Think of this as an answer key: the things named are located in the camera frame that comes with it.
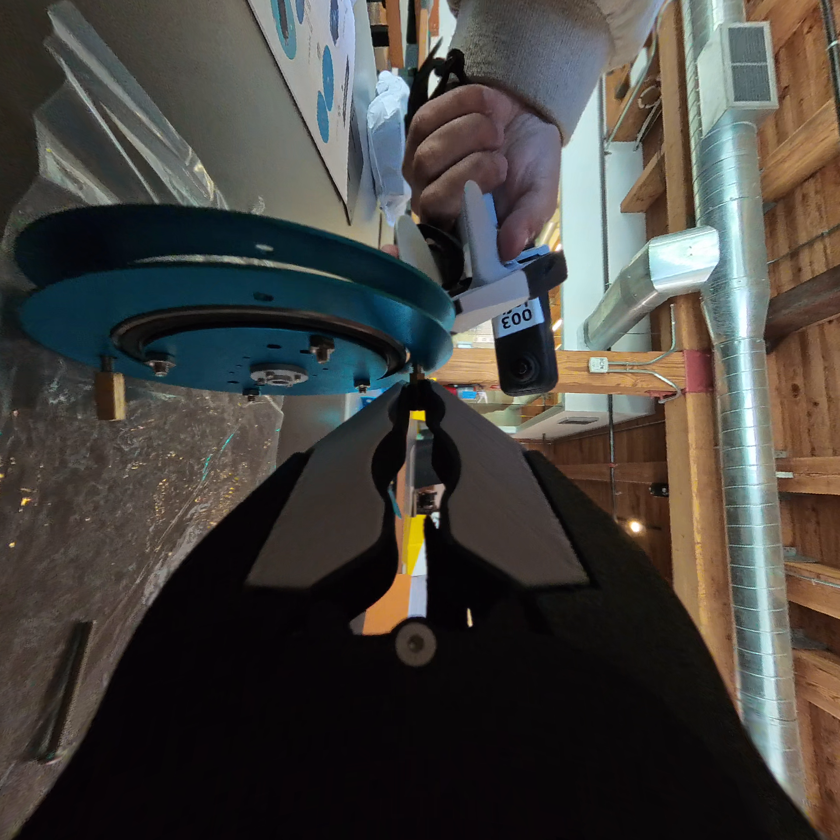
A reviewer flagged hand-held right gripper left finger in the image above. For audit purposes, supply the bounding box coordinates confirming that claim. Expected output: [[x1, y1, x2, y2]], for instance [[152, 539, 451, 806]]
[[246, 384, 412, 592]]

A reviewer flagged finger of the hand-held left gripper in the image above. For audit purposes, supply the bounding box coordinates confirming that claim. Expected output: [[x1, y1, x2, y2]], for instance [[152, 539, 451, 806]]
[[451, 270, 550, 334]]

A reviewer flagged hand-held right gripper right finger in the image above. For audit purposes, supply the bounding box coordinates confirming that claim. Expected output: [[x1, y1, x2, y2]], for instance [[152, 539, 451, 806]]
[[420, 382, 589, 592]]

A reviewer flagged blue metal turntable assembly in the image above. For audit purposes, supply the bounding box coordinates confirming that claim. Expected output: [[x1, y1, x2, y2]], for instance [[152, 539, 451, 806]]
[[13, 203, 458, 399]]

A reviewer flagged grey desk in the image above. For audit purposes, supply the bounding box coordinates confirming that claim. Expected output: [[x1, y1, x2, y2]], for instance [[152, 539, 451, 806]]
[[0, 0, 421, 460]]

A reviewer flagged person's left hand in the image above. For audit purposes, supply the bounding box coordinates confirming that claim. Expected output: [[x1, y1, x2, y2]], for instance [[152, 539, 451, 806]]
[[402, 84, 564, 255]]

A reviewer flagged wooden pillar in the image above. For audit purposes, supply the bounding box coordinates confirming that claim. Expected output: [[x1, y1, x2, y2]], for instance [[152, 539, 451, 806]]
[[430, 346, 688, 396]]

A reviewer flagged yellow plastic bin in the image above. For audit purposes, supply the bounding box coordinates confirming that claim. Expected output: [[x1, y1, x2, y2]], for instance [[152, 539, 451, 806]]
[[402, 515, 429, 576]]

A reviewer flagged white plastic-wrapped grey box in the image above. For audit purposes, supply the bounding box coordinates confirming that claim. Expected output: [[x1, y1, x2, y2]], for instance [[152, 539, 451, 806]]
[[365, 70, 412, 199]]

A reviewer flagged large clear plastic bag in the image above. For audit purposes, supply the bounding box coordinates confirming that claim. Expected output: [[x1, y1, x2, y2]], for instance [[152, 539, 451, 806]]
[[0, 0, 284, 765]]

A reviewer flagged white instruction booklet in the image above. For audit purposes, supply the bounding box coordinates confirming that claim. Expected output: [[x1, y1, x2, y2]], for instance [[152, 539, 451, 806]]
[[248, 0, 360, 221]]

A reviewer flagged white vent grille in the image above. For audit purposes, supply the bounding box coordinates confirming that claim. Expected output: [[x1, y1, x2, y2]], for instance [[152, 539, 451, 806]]
[[721, 21, 780, 110]]

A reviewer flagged silver ventilation duct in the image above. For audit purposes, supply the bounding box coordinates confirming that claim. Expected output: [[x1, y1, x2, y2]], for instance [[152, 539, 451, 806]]
[[577, 0, 809, 811]]

